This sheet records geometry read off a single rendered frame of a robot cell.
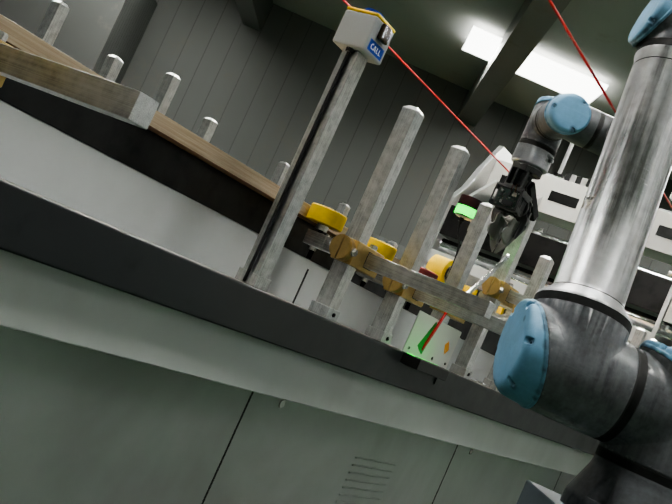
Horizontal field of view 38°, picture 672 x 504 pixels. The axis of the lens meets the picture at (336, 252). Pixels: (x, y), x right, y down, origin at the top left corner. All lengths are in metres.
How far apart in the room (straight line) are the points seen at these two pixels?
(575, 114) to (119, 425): 1.15
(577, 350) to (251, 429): 1.03
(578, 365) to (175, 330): 0.64
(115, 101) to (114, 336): 0.59
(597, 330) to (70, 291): 0.75
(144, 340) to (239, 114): 8.68
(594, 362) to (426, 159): 8.73
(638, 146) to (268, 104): 8.74
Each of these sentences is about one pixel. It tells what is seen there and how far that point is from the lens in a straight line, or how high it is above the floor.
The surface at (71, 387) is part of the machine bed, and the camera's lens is 1.80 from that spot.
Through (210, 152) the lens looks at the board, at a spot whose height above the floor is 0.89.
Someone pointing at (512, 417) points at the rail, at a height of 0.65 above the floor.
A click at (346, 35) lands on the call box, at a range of 1.75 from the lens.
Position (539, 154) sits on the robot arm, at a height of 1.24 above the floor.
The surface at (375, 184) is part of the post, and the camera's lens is 1.93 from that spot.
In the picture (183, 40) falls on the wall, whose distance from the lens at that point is 10.44.
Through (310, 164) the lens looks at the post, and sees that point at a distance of 1.71.
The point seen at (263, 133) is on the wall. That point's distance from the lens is 10.14.
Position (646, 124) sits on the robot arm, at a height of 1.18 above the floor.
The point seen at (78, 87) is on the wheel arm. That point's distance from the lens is 1.04.
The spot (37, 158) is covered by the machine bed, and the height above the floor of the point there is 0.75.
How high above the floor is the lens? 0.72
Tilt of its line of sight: 3 degrees up
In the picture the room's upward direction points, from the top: 24 degrees clockwise
